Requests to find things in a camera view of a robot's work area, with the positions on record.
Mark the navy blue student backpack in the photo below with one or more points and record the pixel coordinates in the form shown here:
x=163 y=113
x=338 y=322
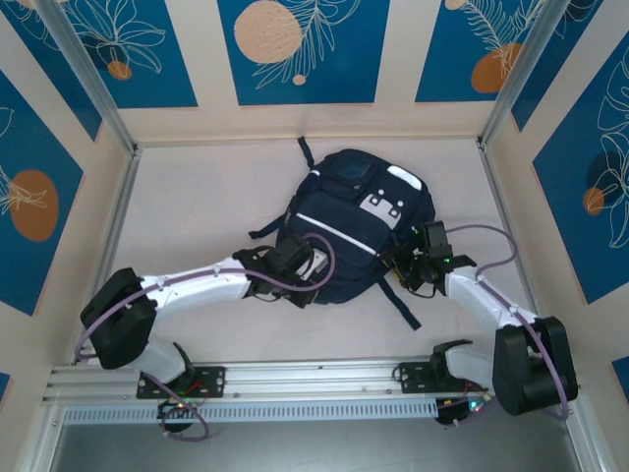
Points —
x=344 y=221

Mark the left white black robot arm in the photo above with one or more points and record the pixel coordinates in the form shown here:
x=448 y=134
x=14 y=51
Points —
x=123 y=319

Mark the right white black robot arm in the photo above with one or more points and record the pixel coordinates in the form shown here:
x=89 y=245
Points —
x=531 y=369

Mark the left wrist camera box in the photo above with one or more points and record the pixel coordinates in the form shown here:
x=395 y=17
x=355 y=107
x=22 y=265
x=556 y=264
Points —
x=317 y=265

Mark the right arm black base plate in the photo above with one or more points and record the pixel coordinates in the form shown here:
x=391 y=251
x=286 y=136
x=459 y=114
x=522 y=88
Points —
x=413 y=378

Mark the aluminium mounting rail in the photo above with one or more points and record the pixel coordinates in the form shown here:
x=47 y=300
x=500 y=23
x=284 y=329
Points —
x=314 y=378

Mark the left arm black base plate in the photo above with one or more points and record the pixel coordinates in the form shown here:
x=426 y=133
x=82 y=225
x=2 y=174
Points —
x=211 y=381

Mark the aluminium frame post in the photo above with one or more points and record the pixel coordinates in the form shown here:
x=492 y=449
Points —
x=527 y=59
x=86 y=66

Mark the aluminium frame leg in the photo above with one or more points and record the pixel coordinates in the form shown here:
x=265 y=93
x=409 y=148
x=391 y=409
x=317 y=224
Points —
x=592 y=447
x=41 y=442

